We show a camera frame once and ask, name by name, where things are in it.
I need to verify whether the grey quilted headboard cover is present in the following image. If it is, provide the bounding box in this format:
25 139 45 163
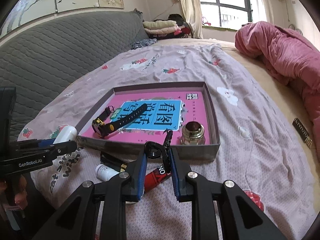
1 10 147 140

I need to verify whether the pink strawberry bedsheet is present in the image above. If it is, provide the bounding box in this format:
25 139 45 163
18 45 318 239

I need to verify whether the dark patterned cloth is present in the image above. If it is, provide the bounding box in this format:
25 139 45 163
131 38 157 49

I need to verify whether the black gold small box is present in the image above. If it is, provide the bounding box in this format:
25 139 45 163
100 152 127 172

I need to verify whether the pink blue book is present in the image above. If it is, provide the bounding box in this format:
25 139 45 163
78 87 215 145

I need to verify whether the black mattress label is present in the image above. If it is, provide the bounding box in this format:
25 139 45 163
292 118 312 148

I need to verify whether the folded clothes pile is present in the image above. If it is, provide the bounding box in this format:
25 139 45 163
143 14 192 40

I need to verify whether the window with dark frame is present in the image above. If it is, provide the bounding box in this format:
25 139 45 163
200 0 252 30

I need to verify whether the brass glass jar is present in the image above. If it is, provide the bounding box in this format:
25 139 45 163
180 121 206 145

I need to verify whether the grey cardboard box tray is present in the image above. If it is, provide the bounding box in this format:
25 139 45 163
76 82 220 161

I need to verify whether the black hair clip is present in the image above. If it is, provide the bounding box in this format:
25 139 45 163
144 129 173 173

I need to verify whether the pink quilted blanket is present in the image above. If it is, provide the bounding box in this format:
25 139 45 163
234 21 319 155

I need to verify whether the red black tube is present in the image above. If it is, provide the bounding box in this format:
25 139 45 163
144 165 171 193

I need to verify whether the cream curtain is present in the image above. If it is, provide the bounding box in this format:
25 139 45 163
174 0 203 39

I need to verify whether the beige mattress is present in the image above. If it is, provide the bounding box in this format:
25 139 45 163
153 38 319 211

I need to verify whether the black yellow wristwatch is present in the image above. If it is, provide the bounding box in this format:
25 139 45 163
92 103 148 138

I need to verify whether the small white pill bottle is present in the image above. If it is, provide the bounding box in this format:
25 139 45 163
95 164 119 181

